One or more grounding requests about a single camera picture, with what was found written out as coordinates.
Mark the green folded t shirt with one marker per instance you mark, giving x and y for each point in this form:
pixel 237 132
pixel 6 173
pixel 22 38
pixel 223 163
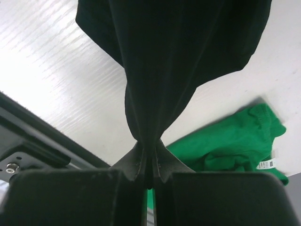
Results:
pixel 242 142

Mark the black printed t shirt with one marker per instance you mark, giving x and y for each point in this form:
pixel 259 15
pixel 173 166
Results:
pixel 170 47

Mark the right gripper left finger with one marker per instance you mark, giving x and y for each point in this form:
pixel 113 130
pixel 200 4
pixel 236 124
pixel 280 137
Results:
pixel 92 197

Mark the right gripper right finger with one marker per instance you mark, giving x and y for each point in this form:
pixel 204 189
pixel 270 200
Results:
pixel 183 197

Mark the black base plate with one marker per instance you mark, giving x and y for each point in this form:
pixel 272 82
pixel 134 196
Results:
pixel 28 143

